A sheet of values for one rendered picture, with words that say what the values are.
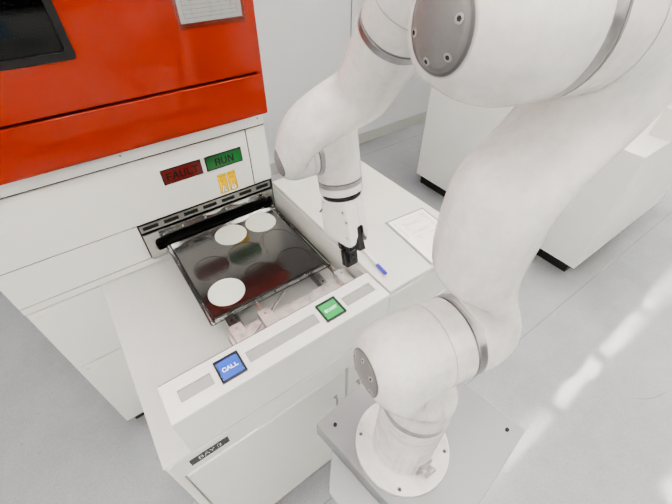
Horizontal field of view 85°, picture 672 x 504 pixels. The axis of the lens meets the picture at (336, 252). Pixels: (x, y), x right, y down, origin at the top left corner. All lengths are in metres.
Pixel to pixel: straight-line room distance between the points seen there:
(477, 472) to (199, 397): 0.57
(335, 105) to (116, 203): 0.80
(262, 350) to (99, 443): 1.28
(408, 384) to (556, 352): 1.82
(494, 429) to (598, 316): 1.69
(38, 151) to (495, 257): 0.95
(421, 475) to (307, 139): 0.65
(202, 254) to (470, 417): 0.84
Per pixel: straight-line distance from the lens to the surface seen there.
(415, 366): 0.46
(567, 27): 0.25
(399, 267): 1.00
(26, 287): 1.31
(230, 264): 1.13
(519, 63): 0.24
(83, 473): 2.01
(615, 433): 2.16
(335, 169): 0.66
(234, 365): 0.84
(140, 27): 1.01
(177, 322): 1.14
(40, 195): 1.16
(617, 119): 0.35
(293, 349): 0.84
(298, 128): 0.57
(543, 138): 0.35
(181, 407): 0.83
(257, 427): 1.02
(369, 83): 0.50
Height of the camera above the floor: 1.67
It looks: 44 degrees down
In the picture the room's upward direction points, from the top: straight up
